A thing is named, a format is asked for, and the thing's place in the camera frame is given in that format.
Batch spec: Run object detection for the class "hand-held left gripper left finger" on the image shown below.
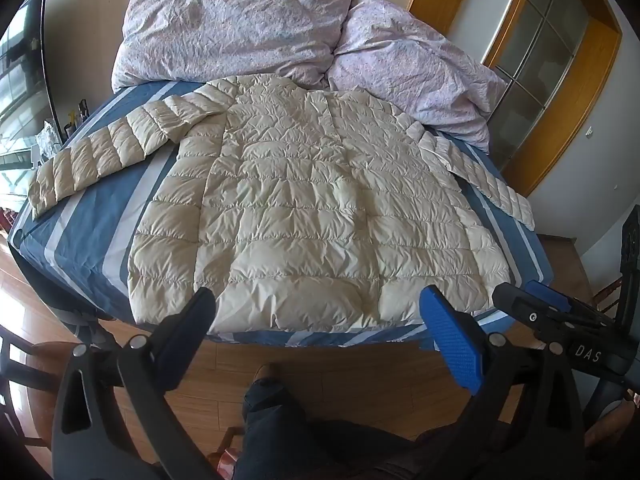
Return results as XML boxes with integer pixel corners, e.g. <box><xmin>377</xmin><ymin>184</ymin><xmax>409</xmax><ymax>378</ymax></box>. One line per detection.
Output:
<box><xmin>51</xmin><ymin>286</ymin><xmax>223</xmax><ymax>480</ymax></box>

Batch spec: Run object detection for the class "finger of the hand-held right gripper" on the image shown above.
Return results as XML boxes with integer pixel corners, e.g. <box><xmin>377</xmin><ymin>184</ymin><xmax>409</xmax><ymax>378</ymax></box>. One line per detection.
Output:
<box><xmin>492</xmin><ymin>282</ymin><xmax>577</xmax><ymax>346</ymax></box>
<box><xmin>525</xmin><ymin>280</ymin><xmax>574</xmax><ymax>312</ymax></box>

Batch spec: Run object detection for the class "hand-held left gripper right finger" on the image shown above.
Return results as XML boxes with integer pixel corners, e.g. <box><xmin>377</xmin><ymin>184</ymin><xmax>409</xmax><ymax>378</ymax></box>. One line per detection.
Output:
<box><xmin>419</xmin><ymin>284</ymin><xmax>587</xmax><ymax>480</ymax></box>

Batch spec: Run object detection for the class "cream quilted puffer jacket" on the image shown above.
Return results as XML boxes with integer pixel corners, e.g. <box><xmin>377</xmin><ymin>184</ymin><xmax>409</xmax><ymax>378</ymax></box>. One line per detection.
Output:
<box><xmin>27</xmin><ymin>75</ymin><xmax>536</xmax><ymax>336</ymax></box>

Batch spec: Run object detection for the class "wooden chair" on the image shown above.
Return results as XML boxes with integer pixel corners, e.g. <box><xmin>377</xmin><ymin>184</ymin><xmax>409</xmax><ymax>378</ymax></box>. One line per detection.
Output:
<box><xmin>582</xmin><ymin>280</ymin><xmax>623</xmax><ymax>323</ymax></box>
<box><xmin>0</xmin><ymin>325</ymin><xmax>66</xmax><ymax>461</ymax></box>

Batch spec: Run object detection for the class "person's leg in dark trousers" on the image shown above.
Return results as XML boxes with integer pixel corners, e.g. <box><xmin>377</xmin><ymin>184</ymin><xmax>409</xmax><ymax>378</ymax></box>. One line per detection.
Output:
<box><xmin>232</xmin><ymin>364</ymin><xmax>451</xmax><ymax>480</ymax></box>

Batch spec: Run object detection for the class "dark toiletry bottle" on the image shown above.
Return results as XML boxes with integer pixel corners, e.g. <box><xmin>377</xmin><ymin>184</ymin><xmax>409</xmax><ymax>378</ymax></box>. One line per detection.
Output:
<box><xmin>64</xmin><ymin>100</ymin><xmax>91</xmax><ymax>138</ymax></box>

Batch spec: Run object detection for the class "crumpled clear plastic bag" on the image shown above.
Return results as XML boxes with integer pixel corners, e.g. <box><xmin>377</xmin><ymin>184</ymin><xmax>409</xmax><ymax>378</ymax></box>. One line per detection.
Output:
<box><xmin>35</xmin><ymin>120</ymin><xmax>64</xmax><ymax>158</ymax></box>

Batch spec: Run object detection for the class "wooden glass door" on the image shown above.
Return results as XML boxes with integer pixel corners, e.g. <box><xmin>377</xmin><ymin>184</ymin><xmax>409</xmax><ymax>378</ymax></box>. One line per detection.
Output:
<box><xmin>407</xmin><ymin>0</ymin><xmax>623</xmax><ymax>196</ymax></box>

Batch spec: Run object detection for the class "frosted glass door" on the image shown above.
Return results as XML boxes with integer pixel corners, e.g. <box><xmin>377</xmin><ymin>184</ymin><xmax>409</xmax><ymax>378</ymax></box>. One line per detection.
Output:
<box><xmin>492</xmin><ymin>0</ymin><xmax>588</xmax><ymax>161</ymax></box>

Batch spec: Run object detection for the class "floral lilac pillow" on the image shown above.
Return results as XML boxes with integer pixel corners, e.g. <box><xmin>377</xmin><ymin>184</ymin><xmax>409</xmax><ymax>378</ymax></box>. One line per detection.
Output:
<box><xmin>111</xmin><ymin>0</ymin><xmax>356</xmax><ymax>93</ymax></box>

